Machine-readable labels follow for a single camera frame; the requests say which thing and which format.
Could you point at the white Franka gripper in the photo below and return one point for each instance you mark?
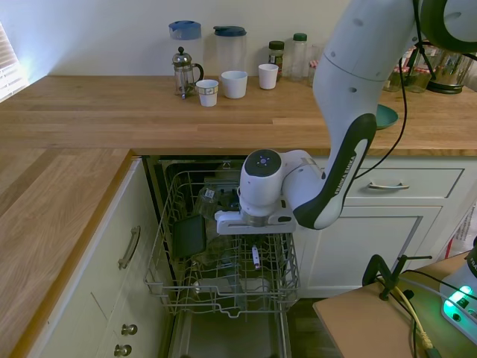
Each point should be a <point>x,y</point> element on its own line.
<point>231,223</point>

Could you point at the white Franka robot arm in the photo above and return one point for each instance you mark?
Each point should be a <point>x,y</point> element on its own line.
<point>346,74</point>

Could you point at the built-in dishwasher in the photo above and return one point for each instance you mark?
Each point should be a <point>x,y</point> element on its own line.
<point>231,335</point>

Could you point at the clear drinking glass with label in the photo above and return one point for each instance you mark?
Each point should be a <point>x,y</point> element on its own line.
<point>208,201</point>

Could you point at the black square dish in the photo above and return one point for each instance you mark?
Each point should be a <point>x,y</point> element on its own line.
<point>189,236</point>

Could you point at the white cup with patterned band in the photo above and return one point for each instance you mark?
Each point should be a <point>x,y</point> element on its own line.
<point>207,93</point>

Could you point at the white cabinet with knobs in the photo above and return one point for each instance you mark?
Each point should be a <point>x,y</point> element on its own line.
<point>104,268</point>

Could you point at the wide white mug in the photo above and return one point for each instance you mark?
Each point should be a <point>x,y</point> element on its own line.
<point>234,85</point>

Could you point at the round metal knob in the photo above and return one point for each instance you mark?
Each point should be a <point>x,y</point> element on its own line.
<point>129,329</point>
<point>123,350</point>

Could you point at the plain white cup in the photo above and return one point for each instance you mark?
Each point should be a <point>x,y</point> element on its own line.
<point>268,76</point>

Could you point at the white cabinet with drawer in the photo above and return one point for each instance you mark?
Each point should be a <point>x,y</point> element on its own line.
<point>391,238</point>

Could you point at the glass french press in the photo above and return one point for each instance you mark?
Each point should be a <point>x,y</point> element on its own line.
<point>183,69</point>

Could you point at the black c-clamp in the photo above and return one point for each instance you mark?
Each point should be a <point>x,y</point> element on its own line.
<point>387,277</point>

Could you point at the glass jar gingham lid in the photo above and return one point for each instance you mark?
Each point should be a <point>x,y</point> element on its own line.
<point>312,72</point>
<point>393,80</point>

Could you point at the spice jar dark lid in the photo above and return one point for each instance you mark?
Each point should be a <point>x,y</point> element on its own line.
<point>276,56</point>

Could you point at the clear pitcher dark blue lid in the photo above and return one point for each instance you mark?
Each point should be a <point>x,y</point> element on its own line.
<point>230,48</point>

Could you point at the clear bottle green lid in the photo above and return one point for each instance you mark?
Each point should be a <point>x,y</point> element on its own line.
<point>299,59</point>

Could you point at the teal round plate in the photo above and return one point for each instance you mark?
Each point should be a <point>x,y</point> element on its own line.
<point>385,117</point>

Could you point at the clear pitcher light blue lid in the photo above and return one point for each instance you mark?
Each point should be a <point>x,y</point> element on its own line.
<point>184,31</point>

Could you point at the plastic bag red print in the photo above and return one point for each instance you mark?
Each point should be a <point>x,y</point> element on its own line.
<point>462,231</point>

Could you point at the glass kettle black base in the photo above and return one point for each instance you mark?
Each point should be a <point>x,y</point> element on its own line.
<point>447,71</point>

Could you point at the white window blind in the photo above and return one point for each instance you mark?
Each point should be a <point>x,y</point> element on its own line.
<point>6,63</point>

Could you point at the black camera tripod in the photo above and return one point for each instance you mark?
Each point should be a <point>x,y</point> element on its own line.
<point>425,56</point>

